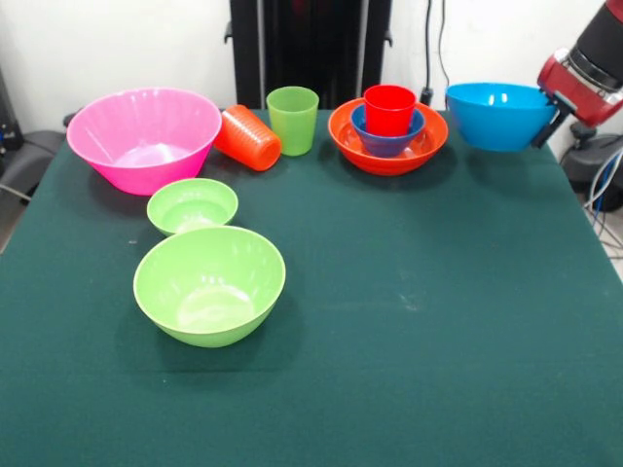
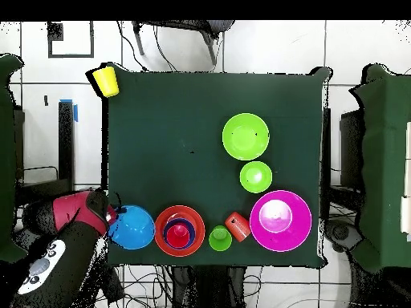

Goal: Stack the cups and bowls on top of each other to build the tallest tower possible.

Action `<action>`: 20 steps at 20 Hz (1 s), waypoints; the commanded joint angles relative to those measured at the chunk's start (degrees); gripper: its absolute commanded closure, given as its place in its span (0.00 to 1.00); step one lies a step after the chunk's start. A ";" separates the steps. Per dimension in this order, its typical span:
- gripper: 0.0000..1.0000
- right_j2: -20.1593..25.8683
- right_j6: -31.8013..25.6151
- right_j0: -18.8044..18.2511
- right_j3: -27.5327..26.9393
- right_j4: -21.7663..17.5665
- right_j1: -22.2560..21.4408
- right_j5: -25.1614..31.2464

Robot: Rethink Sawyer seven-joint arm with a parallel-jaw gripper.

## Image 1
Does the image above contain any small green bowl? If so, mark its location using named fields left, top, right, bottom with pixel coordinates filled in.
left=146, top=177, right=239, bottom=237

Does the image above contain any large light blue bowl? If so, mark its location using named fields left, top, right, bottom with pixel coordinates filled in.
left=445, top=82, right=559, bottom=153

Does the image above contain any orange bowl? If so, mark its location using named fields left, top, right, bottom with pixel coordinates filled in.
left=327, top=97, right=450, bottom=177

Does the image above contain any large green bowl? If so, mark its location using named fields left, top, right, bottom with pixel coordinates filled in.
left=132, top=225, right=287, bottom=348

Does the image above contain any black chair base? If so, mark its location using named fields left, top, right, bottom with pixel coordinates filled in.
left=559, top=121, right=623, bottom=213

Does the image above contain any green cup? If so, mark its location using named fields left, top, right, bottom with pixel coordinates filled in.
left=265, top=86, right=320, bottom=158

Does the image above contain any bundle of floor cables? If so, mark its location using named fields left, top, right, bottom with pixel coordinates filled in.
left=582, top=145, right=623, bottom=257

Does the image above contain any black cable with plug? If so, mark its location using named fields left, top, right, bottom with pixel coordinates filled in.
left=419, top=0, right=435, bottom=106

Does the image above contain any small dark blue bowl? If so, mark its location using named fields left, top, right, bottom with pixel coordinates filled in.
left=350, top=104, right=426, bottom=159

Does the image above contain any black equipment box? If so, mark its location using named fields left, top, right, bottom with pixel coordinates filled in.
left=0, top=67, right=25, bottom=153

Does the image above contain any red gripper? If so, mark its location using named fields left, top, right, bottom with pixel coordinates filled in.
left=531, top=47, right=623, bottom=150

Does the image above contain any red cup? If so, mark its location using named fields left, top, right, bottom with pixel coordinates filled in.
left=362, top=84, right=419, bottom=138

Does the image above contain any thin black cable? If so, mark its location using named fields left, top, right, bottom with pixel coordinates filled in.
left=437, top=0, right=452, bottom=111

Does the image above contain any grey office chair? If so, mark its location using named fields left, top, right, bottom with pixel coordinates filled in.
left=0, top=129, right=68, bottom=203

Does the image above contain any large pink bowl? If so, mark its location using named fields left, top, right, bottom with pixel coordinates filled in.
left=66, top=87, right=223, bottom=197

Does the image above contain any orange cup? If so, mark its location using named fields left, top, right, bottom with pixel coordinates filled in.
left=213, top=104, right=283, bottom=172

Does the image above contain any dark green table cloth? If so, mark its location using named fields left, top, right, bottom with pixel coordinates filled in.
left=0, top=107, right=623, bottom=467

